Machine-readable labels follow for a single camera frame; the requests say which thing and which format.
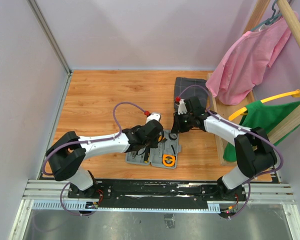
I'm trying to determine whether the yellow tape measure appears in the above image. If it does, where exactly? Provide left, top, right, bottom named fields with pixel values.
left=162, top=145, right=177, bottom=168

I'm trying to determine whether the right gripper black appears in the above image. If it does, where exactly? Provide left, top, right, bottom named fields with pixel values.
left=171, top=111, right=194, bottom=134

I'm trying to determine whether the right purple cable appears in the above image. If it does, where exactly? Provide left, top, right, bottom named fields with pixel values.
left=174, top=84, right=285, bottom=221

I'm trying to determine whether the teal clothes hanger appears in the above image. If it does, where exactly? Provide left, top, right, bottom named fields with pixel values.
left=249, top=0, right=283, bottom=32

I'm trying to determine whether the pink shirt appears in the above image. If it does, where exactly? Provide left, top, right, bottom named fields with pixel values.
left=206, top=17, right=291, bottom=106

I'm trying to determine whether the hex key set orange holder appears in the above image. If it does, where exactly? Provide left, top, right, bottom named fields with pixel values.
left=158, top=135, right=165, bottom=143

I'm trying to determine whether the wooden clothes rack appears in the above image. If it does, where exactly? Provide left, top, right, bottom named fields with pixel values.
left=211, top=0, right=300, bottom=166

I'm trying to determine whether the purple cable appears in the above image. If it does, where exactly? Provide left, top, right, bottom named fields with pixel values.
left=41, top=101, right=151, bottom=218
left=174, top=84, right=285, bottom=221

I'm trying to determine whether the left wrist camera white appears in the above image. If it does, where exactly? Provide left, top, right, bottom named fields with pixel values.
left=146, top=112, right=161, bottom=123

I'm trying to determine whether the green shirt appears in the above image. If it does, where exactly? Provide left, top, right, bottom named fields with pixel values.
left=222, top=99, right=300, bottom=162

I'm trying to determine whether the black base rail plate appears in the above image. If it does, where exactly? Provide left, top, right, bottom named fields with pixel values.
left=66, top=179, right=247, bottom=209

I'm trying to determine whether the yellow clothes hanger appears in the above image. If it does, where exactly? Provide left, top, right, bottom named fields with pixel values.
left=228, top=89, right=300, bottom=121

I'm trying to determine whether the grey plastic tool case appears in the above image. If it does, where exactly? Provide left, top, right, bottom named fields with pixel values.
left=125, top=130, right=181, bottom=169

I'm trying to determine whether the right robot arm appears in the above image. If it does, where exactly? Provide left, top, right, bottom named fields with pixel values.
left=171, top=96, right=278, bottom=200

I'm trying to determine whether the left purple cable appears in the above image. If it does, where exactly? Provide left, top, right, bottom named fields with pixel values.
left=41, top=101, right=151, bottom=218

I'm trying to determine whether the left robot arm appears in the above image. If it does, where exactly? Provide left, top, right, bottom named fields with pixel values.
left=46, top=119, right=164, bottom=198

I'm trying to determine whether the dark grey checked cloth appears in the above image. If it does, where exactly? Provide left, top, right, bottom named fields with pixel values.
left=173, top=77, right=208, bottom=107

